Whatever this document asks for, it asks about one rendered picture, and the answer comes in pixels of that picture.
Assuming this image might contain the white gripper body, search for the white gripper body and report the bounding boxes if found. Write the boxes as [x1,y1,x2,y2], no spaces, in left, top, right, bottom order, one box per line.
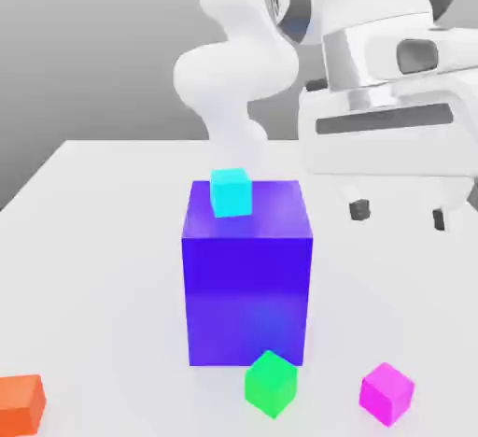
[297,67,478,179]

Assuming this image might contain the small cyan cube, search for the small cyan cube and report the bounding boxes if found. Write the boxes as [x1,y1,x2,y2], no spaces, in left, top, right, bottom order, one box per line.
[209,167,254,219]

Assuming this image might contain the small magenta cube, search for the small magenta cube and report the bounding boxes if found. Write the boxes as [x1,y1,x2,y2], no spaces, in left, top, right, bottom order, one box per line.
[358,361,416,428]

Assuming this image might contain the small green cube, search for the small green cube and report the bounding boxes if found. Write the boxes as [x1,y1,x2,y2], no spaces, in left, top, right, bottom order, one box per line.
[244,349,299,420]

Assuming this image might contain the small orange cube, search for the small orange cube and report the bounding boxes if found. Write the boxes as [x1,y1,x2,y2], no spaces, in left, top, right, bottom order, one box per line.
[0,374,48,437]

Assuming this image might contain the large blue box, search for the large blue box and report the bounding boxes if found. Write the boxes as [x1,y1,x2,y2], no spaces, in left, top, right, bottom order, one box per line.
[181,179,314,368]

